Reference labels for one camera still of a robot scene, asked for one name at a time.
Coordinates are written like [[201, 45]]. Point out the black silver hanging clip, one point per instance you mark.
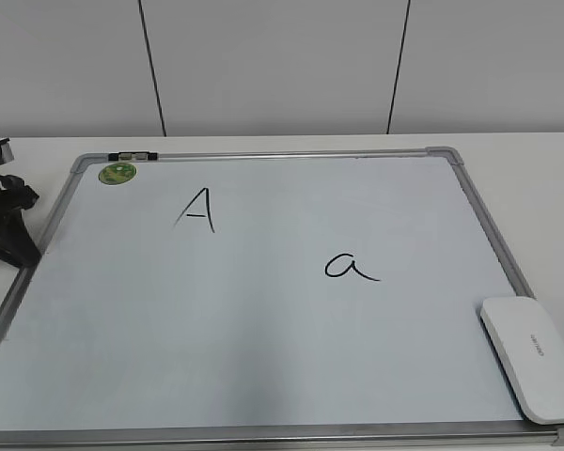
[[138, 156]]

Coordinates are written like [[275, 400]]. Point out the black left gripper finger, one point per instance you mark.
[[16, 246]]

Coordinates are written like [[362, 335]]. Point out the white whiteboard eraser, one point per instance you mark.
[[531, 351]]

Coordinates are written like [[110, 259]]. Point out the round green magnet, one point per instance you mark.
[[117, 173]]

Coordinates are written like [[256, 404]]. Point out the aluminium framed whiteboard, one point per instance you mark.
[[258, 300]]

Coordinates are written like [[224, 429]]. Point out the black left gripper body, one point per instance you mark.
[[15, 195]]

